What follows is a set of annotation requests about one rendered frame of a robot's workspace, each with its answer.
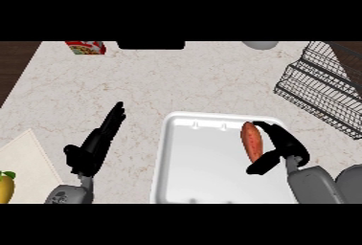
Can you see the orange sweet potato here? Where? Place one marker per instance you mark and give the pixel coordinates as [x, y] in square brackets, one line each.
[252, 142]

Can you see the white plastic tray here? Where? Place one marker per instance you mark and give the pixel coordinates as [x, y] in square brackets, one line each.
[212, 162]

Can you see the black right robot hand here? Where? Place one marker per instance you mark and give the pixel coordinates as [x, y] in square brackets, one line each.
[286, 145]

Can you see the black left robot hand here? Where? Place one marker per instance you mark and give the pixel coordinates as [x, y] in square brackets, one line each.
[97, 145]

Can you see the red printed box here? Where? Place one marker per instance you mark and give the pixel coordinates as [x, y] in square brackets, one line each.
[86, 47]

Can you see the yellow fruit with green leaf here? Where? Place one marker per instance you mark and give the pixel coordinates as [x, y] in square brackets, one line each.
[7, 188]

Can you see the grey round bowl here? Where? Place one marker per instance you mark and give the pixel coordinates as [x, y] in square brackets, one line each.
[261, 45]

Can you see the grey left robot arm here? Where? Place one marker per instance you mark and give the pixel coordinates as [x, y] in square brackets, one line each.
[70, 193]

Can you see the beige cutting board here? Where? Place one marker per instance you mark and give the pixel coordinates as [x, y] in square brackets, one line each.
[26, 170]

